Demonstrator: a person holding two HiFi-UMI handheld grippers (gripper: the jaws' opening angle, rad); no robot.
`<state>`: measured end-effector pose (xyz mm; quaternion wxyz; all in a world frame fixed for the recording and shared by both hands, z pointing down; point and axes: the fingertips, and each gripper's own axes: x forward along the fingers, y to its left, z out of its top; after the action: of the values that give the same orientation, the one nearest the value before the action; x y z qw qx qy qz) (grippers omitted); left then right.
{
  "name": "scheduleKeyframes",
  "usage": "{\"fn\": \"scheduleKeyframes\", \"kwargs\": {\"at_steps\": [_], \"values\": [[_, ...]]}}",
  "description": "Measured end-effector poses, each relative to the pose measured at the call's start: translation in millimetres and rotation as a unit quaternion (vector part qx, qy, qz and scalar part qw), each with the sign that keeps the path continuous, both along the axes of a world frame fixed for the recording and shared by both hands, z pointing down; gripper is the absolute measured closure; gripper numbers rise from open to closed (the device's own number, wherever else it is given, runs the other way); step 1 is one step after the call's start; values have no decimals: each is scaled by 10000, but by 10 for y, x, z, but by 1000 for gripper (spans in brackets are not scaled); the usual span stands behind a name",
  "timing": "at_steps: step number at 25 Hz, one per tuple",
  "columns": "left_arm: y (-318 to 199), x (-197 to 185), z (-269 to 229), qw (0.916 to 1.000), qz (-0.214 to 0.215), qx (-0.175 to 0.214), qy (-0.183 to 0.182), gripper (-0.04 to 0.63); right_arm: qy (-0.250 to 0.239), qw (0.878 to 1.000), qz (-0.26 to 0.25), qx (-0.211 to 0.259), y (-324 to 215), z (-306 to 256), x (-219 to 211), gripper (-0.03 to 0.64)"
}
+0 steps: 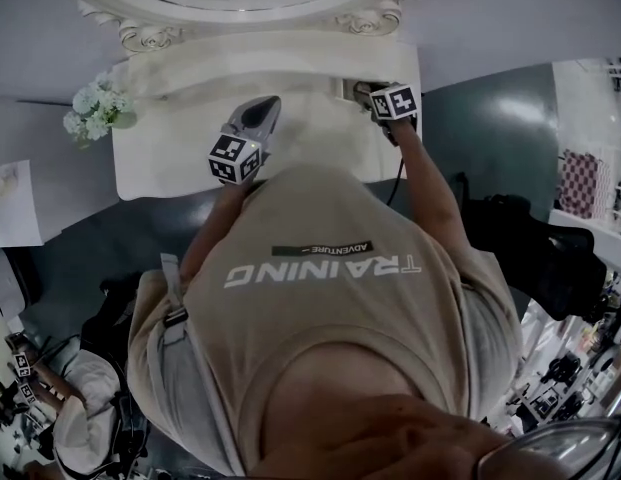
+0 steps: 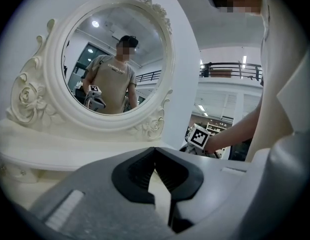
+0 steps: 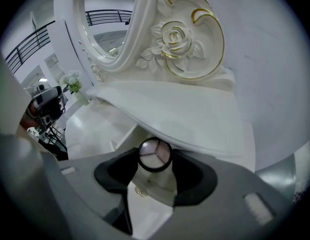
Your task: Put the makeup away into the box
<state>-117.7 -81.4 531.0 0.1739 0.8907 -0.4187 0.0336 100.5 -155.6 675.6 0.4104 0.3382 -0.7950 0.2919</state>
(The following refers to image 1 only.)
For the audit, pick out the black office chair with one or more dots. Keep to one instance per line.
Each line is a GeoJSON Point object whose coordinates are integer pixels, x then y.
{"type": "Point", "coordinates": [530, 248]}

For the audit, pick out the person's left forearm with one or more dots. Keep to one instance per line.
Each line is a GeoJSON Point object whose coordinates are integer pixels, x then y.
{"type": "Point", "coordinates": [215, 228]}

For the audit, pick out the red checkered cloth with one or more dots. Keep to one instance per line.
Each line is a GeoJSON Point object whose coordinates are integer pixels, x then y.
{"type": "Point", "coordinates": [585, 183]}

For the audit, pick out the person's beige shirt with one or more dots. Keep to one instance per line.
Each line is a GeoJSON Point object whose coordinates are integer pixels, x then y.
{"type": "Point", "coordinates": [315, 328]}

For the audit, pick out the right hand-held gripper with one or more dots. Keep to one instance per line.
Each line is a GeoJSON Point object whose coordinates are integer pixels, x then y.
{"type": "Point", "coordinates": [395, 103]}

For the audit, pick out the oval mirror with ornate frame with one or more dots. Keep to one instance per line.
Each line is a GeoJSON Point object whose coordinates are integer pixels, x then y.
{"type": "Point", "coordinates": [240, 18]}

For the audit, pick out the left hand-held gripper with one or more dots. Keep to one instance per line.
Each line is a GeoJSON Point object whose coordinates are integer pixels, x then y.
{"type": "Point", "coordinates": [230, 158]}

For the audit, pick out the person's eyeglasses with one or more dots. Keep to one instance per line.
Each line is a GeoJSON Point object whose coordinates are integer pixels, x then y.
{"type": "Point", "coordinates": [580, 445]}

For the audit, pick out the person's chin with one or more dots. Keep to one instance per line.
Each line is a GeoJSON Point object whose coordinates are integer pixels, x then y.
{"type": "Point", "coordinates": [390, 443]}

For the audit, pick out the white ornate dressing table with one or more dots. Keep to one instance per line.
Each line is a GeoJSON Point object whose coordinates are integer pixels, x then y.
{"type": "Point", "coordinates": [155, 168]}

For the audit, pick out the white flower bouquet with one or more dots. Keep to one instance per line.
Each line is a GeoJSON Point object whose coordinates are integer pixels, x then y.
{"type": "Point", "coordinates": [97, 108]}

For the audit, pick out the person's right forearm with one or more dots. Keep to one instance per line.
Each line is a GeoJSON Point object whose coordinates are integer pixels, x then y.
{"type": "Point", "coordinates": [430, 193]}

